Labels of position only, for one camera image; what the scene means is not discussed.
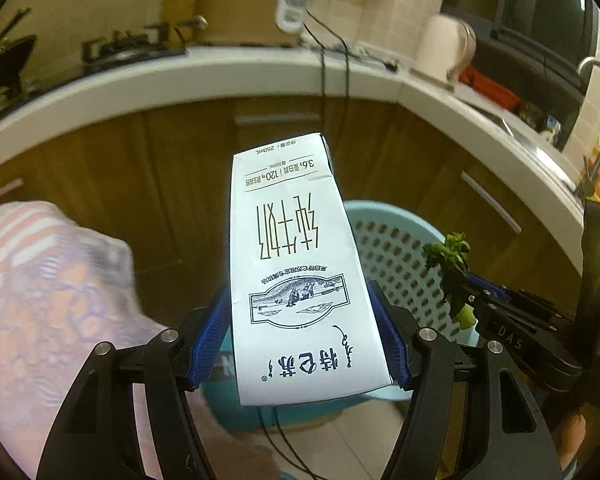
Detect green vegetable leaf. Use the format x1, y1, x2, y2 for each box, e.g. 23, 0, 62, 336
422, 231, 478, 331

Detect black burner grate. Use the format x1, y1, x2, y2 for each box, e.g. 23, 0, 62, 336
80, 21, 187, 63

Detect dark window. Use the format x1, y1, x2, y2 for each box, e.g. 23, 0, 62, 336
440, 0, 600, 151

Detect red plastic container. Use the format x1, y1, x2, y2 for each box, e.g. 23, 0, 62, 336
459, 65, 521, 113

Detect steel kitchen sink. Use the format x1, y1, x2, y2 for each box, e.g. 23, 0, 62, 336
460, 95, 581, 161

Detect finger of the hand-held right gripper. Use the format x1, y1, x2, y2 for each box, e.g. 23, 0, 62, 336
445, 266, 556, 311
462, 287, 561, 333

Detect white plug-in power meter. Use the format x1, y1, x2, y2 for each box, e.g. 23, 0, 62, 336
272, 0, 312, 31

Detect metal cabinet handle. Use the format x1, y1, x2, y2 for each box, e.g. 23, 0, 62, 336
0, 179, 25, 208
460, 171, 522, 233
234, 111, 326, 127

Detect black power cable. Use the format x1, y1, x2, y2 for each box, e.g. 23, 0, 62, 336
305, 7, 331, 136
307, 10, 401, 136

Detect small cups beside sink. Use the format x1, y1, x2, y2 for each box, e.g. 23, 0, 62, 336
520, 102, 566, 151

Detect black glass gas stove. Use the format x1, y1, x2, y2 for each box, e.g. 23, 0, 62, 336
0, 20, 188, 126

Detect wooden base cabinets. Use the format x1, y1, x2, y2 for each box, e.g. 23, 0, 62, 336
0, 95, 586, 321

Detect black wok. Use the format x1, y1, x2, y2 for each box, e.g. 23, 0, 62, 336
0, 7, 36, 126

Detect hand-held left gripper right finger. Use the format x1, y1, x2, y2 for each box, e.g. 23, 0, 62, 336
367, 280, 563, 480

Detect white milk carton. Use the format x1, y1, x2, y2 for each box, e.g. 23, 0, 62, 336
228, 132, 398, 407

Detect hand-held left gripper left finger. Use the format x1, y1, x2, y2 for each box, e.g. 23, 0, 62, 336
36, 287, 233, 480

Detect teal perforated plastic basket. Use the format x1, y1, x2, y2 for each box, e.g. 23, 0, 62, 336
340, 201, 476, 346

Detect pink patterned table cloth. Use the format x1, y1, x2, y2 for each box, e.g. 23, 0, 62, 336
0, 201, 281, 480

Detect white electric kettle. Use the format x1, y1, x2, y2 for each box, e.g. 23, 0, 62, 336
412, 14, 477, 92

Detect person's right hand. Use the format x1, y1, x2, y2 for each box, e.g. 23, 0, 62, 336
555, 405, 590, 480

